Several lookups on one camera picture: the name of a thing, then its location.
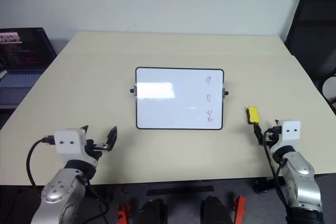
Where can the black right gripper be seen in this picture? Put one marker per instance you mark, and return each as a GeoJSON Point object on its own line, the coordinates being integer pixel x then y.
{"type": "Point", "coordinates": [273, 136]}

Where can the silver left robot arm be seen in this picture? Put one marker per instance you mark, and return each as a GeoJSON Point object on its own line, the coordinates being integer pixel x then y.
{"type": "Point", "coordinates": [60, 192]}

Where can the black office chair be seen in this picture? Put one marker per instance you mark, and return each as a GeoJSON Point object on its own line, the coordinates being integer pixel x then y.
{"type": "Point", "coordinates": [312, 37]}

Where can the small black-framed whiteboard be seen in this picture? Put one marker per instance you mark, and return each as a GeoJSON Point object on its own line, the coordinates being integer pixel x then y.
{"type": "Point", "coordinates": [173, 100]}

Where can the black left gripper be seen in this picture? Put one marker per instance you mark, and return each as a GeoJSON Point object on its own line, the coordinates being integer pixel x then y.
{"type": "Point", "coordinates": [95, 148]}

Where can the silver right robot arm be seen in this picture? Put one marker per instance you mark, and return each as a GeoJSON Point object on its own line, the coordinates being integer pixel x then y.
{"type": "Point", "coordinates": [302, 182]}

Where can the white round object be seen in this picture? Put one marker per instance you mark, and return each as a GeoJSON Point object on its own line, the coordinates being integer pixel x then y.
{"type": "Point", "coordinates": [330, 89]}

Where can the open laptop computer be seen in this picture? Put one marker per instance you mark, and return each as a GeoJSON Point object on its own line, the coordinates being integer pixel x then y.
{"type": "Point", "coordinates": [18, 58]}

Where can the black table leg foot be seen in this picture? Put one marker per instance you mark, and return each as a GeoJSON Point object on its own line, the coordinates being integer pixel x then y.
{"type": "Point", "coordinates": [266, 185]}

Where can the dark rounded shape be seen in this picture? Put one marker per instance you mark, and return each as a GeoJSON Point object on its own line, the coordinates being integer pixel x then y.
{"type": "Point", "coordinates": [215, 211]}
{"type": "Point", "coordinates": [153, 212]}

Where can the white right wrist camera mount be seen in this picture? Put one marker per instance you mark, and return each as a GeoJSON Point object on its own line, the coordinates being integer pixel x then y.
{"type": "Point", "coordinates": [290, 130]}

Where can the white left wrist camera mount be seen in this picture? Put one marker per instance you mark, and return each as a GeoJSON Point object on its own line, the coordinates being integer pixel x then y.
{"type": "Point", "coordinates": [68, 142]}

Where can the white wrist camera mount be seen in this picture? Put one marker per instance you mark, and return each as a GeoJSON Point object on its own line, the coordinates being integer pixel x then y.
{"type": "Point", "coordinates": [290, 130]}
{"type": "Point", "coordinates": [68, 142]}

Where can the yellow and black eraser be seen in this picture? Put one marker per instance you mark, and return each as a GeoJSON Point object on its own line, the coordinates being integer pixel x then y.
{"type": "Point", "coordinates": [253, 115]}

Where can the black floor strip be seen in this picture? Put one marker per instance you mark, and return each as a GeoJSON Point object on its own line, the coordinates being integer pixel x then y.
{"type": "Point", "coordinates": [180, 190]}

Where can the orange-red clamp piece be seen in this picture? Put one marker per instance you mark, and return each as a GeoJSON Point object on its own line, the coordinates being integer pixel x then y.
{"type": "Point", "coordinates": [123, 213]}
{"type": "Point", "coordinates": [240, 209]}

